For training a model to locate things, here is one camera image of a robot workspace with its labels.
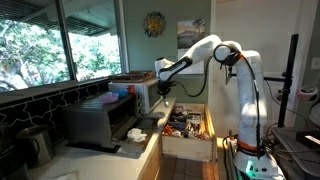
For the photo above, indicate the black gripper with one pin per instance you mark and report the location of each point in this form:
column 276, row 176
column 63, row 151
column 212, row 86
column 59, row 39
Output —
column 164, row 87

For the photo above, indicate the white translucent tape roll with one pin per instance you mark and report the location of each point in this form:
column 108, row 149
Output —
column 166, row 103

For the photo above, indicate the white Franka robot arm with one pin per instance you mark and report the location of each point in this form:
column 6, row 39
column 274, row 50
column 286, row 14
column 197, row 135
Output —
column 248, row 100

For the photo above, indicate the person grey sleeve forearm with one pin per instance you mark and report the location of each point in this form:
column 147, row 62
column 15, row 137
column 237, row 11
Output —
column 315, row 115

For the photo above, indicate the clear plastic drawer organizer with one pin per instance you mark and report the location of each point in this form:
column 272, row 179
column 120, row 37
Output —
column 186, row 126

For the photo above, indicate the open wooden drawer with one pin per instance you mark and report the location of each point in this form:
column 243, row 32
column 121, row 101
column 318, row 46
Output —
column 186, row 148

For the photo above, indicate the white microwave oven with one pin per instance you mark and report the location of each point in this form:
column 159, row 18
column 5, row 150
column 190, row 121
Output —
column 146, row 95

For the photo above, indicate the red cup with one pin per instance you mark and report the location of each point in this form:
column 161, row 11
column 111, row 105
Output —
column 131, row 89

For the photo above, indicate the wooden tray with items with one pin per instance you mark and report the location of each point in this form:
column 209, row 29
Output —
column 133, row 76

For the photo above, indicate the blue bowl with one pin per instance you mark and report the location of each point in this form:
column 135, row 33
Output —
column 121, row 92

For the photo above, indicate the crumpled white paper towel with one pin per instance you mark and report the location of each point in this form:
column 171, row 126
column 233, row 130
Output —
column 136, row 134

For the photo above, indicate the purple bowl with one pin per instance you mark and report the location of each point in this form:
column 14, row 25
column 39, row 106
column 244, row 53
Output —
column 109, row 98

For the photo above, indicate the black silver toaster oven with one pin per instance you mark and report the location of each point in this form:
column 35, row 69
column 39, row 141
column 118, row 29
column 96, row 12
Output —
column 96, row 120

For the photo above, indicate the black vertical stand pole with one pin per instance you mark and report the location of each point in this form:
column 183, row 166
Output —
column 287, row 83

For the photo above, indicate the large kitchen window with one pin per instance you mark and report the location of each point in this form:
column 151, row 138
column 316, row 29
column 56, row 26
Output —
column 40, row 43

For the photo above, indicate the dark metal kettle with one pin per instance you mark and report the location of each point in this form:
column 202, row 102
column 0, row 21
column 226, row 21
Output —
column 35, row 145

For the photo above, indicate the grey side table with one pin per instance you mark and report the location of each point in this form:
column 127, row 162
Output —
column 293, row 156

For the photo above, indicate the white handheld controller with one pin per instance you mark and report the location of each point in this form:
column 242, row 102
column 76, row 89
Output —
column 307, row 92

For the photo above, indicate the black box with label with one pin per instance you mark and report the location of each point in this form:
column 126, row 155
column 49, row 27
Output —
column 308, row 138

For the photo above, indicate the wall calendar with landscape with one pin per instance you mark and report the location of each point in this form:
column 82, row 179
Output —
column 186, row 33

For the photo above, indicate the sun wall decoration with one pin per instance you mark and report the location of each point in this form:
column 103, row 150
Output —
column 154, row 24

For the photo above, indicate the white light switch plate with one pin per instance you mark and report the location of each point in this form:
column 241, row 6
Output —
column 315, row 63

